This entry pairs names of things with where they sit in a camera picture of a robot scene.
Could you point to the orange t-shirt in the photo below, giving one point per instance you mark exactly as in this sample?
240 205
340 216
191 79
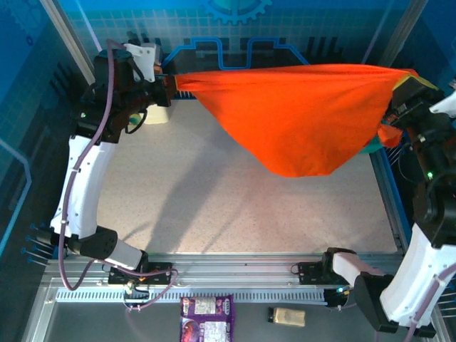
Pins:
285 117

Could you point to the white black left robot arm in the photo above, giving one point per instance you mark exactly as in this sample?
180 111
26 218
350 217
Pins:
82 185

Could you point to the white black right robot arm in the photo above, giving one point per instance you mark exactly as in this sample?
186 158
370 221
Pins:
409 285

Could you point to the beige knife block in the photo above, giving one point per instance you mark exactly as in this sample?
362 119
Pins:
156 115

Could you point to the teal plastic basket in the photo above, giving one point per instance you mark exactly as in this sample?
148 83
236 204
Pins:
372 146

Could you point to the tan small packet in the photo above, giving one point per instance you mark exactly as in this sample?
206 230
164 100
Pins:
288 316

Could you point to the purple snack packet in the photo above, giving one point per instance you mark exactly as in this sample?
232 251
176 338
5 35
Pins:
206 317

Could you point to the aluminium frame post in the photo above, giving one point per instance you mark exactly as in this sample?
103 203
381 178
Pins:
71 46
402 32

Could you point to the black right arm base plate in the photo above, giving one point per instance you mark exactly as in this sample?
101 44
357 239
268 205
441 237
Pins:
310 272

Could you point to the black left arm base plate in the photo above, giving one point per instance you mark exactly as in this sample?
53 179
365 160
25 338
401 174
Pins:
160 270

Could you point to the aluminium frame rail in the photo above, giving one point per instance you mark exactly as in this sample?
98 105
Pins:
231 267

